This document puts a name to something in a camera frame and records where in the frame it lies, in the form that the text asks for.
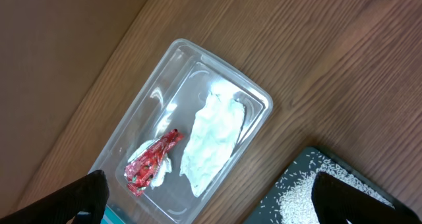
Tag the teal plastic serving tray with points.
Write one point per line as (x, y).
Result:
(110, 217)

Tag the red snack wrapper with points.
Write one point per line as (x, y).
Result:
(151, 161)

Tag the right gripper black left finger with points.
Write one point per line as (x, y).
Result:
(82, 201)

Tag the black plastic tray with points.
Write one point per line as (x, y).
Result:
(396, 204)

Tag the clear plastic bin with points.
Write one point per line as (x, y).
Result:
(174, 92)

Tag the pile of white rice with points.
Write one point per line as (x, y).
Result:
(289, 201)

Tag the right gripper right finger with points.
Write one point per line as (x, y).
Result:
(337, 202)

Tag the large white tissue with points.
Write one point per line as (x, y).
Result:
(214, 134)

